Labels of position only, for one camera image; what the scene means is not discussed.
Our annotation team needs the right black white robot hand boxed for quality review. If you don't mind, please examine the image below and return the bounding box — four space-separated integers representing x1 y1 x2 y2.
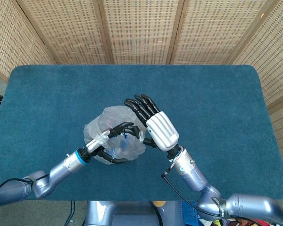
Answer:
124 94 181 161

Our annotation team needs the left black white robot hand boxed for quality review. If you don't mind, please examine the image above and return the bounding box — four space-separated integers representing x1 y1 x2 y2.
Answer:
82 121 142 165

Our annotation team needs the clear plastic bag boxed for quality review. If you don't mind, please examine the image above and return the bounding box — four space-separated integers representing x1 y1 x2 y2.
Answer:
83 105 147 165

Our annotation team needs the teal carpet mat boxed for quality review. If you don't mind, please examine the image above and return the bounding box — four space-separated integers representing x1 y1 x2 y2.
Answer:
0 65 283 202

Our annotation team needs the silver blue robot torso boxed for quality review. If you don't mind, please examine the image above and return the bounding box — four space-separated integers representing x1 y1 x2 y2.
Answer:
84 201 187 226

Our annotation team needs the blue plastic basket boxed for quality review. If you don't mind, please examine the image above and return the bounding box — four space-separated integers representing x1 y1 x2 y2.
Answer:
181 201 199 222

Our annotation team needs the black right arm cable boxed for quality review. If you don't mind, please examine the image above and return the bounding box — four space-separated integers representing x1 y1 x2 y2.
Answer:
161 162 229 217

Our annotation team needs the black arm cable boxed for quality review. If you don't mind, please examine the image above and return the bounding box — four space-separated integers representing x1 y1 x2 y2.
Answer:
161 162 229 217
0 178 38 201

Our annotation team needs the black floor cable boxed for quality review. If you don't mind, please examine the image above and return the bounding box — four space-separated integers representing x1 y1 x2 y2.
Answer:
65 201 76 226

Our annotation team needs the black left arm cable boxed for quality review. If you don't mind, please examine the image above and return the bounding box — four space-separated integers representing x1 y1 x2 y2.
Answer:
0 178 38 201

